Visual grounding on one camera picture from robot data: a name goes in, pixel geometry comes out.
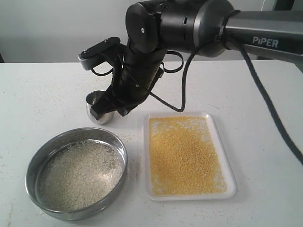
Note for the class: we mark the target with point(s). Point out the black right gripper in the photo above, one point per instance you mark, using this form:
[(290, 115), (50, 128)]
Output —
[(130, 87)]

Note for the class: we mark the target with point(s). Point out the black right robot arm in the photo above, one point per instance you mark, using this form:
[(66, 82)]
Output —
[(199, 27)]

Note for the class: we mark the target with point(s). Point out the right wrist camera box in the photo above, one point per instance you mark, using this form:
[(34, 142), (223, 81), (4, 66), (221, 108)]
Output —
[(99, 53)]

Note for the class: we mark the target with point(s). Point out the white cabinet doors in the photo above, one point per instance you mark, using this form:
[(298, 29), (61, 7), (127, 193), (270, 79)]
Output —
[(34, 31)]

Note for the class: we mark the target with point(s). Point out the yellow millet in tray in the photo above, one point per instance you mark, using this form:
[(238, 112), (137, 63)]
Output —
[(183, 158)]

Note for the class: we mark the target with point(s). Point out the stainless steel cup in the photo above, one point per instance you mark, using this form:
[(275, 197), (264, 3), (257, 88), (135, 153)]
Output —
[(91, 99)]

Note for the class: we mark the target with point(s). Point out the pile of tan grain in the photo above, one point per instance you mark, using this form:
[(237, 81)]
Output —
[(79, 176)]

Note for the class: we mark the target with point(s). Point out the white plastic tray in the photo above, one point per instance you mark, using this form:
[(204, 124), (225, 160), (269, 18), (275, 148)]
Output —
[(145, 181)]

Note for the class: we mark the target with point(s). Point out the round steel mesh sieve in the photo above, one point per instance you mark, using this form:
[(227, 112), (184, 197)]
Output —
[(60, 143)]

